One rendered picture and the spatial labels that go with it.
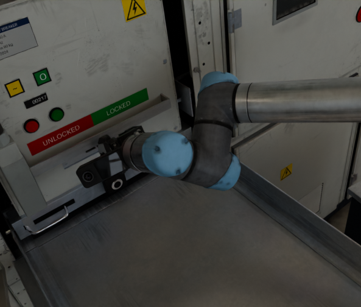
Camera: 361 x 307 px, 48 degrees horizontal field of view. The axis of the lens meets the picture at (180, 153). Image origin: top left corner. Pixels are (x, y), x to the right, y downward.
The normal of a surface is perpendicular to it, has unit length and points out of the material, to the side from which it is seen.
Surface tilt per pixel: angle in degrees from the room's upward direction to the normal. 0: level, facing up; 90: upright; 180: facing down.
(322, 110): 85
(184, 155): 61
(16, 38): 90
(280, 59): 90
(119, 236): 0
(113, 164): 66
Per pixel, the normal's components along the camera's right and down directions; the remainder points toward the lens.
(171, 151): 0.46, 0.03
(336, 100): -0.48, 0.14
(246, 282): -0.12, -0.76
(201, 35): 0.58, 0.47
